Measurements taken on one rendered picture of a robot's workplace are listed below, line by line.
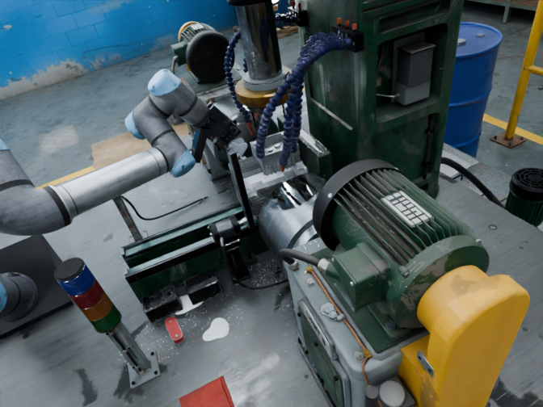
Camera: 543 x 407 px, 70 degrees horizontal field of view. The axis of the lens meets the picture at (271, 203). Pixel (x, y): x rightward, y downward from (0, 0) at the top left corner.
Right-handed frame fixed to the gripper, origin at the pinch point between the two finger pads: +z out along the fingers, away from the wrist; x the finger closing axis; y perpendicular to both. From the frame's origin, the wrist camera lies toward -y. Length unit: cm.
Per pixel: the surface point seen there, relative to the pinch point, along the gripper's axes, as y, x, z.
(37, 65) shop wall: -160, 535, -1
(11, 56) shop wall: -171, 533, -30
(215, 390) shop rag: -40, -51, 9
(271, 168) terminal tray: 5.8, -11.4, 2.4
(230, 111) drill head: 8.0, 20.0, -3.7
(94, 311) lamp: -40, -39, -24
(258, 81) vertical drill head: 20.1, -9.5, -19.1
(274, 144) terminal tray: 11.2, -2.0, 3.6
